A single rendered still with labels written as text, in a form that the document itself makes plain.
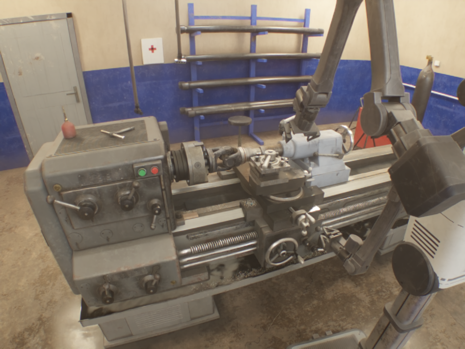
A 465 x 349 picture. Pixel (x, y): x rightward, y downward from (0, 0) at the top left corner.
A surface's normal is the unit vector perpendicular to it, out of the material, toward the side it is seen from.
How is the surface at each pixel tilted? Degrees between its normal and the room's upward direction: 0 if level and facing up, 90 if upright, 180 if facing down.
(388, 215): 72
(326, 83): 112
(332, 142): 82
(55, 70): 90
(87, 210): 90
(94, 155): 45
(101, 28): 90
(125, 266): 32
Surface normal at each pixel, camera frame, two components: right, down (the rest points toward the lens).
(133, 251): 0.18, -0.50
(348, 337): 0.00, -0.87
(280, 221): 0.34, 0.46
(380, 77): -0.97, -0.04
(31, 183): 0.25, -0.27
